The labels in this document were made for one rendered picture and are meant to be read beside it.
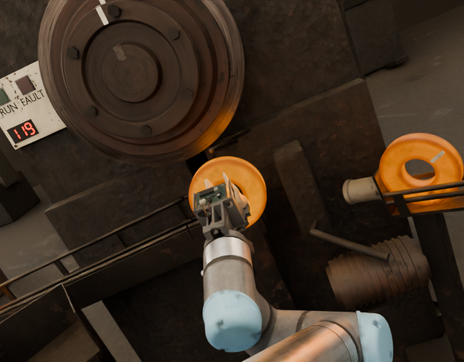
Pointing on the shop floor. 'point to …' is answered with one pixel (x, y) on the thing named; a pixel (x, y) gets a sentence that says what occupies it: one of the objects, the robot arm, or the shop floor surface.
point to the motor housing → (380, 281)
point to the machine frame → (93, 176)
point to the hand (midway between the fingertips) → (223, 186)
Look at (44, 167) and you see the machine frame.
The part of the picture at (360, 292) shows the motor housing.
